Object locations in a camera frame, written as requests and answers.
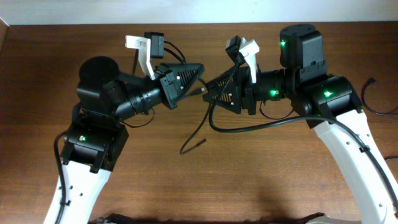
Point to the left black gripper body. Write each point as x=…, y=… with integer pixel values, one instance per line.
x=166, y=79

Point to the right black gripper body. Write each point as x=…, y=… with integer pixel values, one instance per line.
x=246, y=93

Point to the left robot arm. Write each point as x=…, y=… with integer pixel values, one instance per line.
x=86, y=153

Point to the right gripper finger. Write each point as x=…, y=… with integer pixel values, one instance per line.
x=219, y=82
x=229, y=100

